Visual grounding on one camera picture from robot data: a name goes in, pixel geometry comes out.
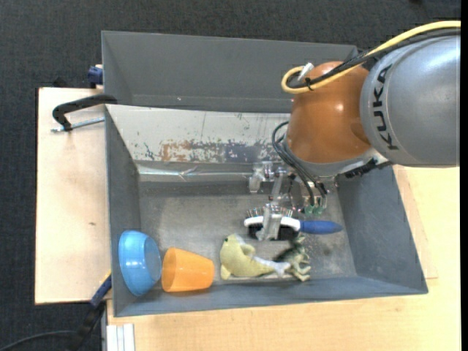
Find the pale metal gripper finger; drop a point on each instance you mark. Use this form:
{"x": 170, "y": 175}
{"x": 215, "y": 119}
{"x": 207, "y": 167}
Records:
{"x": 257, "y": 179}
{"x": 270, "y": 223}

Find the blue bowl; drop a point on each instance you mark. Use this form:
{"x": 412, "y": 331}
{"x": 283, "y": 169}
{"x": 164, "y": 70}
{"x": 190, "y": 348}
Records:
{"x": 137, "y": 263}

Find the grey metal bin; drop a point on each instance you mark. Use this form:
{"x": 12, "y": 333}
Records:
{"x": 204, "y": 71}

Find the orange plastic cup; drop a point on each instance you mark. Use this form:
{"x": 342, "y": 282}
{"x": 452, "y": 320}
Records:
{"x": 186, "y": 271}

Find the yellow plush seal toy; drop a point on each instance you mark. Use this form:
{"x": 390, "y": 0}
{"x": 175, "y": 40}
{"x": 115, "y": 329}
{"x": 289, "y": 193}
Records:
{"x": 239, "y": 262}

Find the green toy animal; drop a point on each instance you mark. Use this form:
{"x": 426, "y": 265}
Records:
{"x": 298, "y": 260}

